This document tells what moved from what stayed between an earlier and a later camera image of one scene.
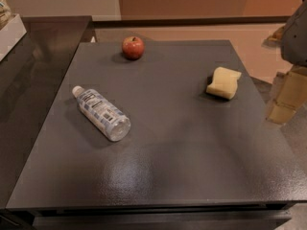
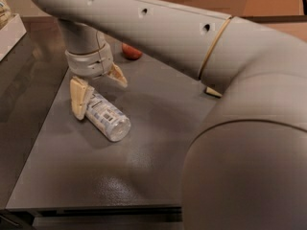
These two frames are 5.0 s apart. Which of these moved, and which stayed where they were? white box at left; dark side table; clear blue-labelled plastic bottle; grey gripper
Moved: grey gripper
Stayed: clear blue-labelled plastic bottle; white box at left; dark side table
